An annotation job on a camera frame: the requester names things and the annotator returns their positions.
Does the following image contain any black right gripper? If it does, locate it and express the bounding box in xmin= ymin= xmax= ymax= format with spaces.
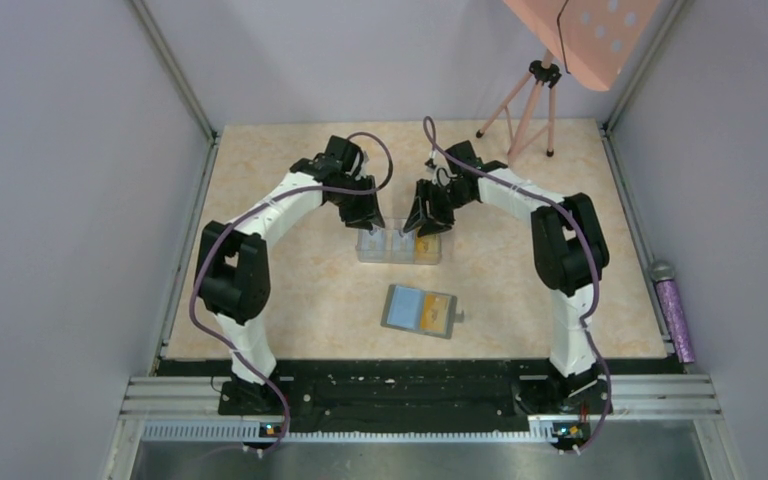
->
xmin=403 ymin=180 xmax=472 ymax=239

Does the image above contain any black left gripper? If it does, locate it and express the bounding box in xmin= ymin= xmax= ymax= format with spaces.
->
xmin=329 ymin=174 xmax=384 ymax=231

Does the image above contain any clear plastic card box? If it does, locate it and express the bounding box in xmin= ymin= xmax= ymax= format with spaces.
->
xmin=355 ymin=218 xmax=442 ymax=265

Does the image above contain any grey card holder wallet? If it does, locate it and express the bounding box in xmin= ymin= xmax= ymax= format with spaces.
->
xmin=380 ymin=284 xmax=465 ymax=339

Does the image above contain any yellow credit card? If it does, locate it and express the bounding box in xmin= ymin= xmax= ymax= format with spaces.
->
xmin=419 ymin=293 xmax=452 ymax=335

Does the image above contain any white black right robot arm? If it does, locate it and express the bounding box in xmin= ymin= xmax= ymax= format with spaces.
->
xmin=403 ymin=141 xmax=610 ymax=412

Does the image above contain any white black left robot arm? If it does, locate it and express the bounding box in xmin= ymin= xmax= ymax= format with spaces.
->
xmin=189 ymin=136 xmax=385 ymax=414

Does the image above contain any yellow card stack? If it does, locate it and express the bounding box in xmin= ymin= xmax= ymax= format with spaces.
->
xmin=414 ymin=235 xmax=441 ymax=264

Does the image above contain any pink tripod stand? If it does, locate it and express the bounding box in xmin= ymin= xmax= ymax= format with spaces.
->
xmin=475 ymin=49 xmax=563 ymax=159

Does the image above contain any purple glitter bottle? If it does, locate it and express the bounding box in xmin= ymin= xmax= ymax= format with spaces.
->
xmin=649 ymin=260 xmax=696 ymax=364

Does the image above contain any pink perforated panel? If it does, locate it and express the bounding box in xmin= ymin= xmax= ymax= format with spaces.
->
xmin=504 ymin=0 xmax=659 ymax=92

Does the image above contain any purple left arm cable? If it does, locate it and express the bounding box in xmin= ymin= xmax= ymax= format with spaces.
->
xmin=188 ymin=131 xmax=395 ymax=455

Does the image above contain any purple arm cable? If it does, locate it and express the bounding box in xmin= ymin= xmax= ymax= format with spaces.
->
xmin=421 ymin=116 xmax=614 ymax=452
xmin=188 ymin=131 xmax=395 ymax=455

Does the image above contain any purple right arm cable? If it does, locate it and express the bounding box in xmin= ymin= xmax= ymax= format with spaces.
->
xmin=421 ymin=116 xmax=614 ymax=452

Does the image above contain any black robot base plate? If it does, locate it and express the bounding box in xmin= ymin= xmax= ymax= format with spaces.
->
xmin=158 ymin=358 xmax=614 ymax=437

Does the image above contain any aluminium frame rail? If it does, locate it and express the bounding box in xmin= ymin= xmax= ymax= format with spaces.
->
xmin=119 ymin=375 xmax=721 ymax=448

